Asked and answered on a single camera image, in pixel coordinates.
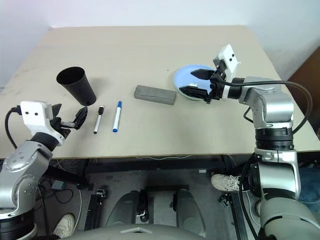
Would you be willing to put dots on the blue jeans leg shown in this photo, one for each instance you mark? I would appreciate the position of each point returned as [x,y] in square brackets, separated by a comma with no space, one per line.
[310,185]

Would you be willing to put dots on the white marker with black cap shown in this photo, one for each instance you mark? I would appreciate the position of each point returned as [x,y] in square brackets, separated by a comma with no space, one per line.
[98,122]

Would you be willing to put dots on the dark grey rounded cover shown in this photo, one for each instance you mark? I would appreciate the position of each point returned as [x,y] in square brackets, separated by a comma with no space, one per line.
[122,210]
[190,210]

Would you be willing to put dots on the light blue plate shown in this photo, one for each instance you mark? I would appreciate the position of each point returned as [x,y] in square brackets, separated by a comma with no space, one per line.
[182,75]

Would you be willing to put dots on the black stand frame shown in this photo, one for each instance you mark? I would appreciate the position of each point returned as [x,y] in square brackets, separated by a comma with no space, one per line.
[165,188]

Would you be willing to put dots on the black table frame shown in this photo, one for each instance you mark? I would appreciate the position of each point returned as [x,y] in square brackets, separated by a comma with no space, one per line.
[150,165]

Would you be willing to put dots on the small grey power adapter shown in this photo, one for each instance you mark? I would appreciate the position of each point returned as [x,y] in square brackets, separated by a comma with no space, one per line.
[58,185]

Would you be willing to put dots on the white marker with blue cap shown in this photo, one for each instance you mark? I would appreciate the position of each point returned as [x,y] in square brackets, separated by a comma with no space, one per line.
[117,120]

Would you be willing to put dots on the silver black clamp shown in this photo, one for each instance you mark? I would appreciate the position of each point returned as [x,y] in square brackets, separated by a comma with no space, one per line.
[225,200]
[101,193]

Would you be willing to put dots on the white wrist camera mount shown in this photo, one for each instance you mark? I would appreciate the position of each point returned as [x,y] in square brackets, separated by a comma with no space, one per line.
[32,110]
[230,58]

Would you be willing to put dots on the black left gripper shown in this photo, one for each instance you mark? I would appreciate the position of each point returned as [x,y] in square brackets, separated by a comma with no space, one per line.
[61,126]

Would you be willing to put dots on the small white label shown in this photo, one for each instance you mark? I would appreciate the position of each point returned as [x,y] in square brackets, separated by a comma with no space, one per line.
[202,171]

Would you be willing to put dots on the black plastic cup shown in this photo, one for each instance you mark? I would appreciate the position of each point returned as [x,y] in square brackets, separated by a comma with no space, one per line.
[80,90]

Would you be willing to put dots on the grey glasses case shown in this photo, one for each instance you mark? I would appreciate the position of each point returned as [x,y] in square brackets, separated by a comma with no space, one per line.
[155,94]

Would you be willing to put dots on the black floor rail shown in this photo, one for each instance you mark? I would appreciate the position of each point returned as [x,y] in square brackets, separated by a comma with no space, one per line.
[238,212]
[93,212]

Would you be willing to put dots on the grey robot torso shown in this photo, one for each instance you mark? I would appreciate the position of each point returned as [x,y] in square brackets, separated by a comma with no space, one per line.
[100,232]

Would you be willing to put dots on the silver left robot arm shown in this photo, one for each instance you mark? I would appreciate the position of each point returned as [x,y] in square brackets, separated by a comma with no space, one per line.
[20,160]

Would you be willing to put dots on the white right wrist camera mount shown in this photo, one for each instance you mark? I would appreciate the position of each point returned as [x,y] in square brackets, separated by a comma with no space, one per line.
[230,58]

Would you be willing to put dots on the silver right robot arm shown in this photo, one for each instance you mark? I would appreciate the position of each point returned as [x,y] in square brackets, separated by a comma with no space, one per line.
[275,105]

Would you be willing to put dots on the white lace-up sneaker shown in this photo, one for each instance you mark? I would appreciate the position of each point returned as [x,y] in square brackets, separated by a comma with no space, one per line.
[222,182]

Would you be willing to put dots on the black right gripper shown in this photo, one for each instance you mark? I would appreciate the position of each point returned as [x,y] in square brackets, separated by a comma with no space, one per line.
[218,82]

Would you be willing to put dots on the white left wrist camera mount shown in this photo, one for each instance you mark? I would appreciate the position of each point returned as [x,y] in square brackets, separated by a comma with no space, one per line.
[32,110]

